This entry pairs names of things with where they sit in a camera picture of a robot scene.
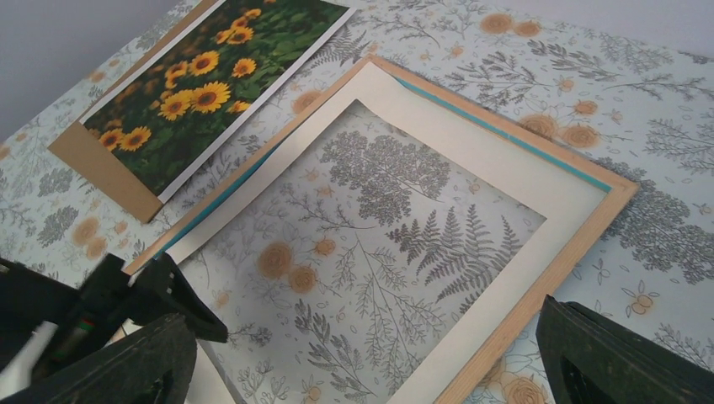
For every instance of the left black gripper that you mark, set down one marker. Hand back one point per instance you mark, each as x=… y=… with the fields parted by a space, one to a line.
x=107 y=298

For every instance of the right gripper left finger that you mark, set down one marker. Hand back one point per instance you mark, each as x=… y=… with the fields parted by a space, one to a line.
x=152 y=365

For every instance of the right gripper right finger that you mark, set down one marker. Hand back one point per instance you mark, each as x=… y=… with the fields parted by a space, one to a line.
x=588 y=358

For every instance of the white mat sunflower photo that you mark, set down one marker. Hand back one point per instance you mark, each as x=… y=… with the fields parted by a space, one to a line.
x=474 y=150

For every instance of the brown backing board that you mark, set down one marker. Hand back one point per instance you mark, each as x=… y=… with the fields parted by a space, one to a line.
x=84 y=154

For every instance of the sunflower photo print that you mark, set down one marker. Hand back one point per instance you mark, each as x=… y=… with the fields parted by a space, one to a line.
x=167 y=118

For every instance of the teal and wood picture frame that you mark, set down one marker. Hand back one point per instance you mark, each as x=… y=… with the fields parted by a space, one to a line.
x=580 y=234

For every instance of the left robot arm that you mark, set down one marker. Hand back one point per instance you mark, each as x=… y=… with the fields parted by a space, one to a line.
x=47 y=326

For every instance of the floral patterned table mat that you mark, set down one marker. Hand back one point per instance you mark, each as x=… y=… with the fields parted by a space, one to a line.
x=329 y=298

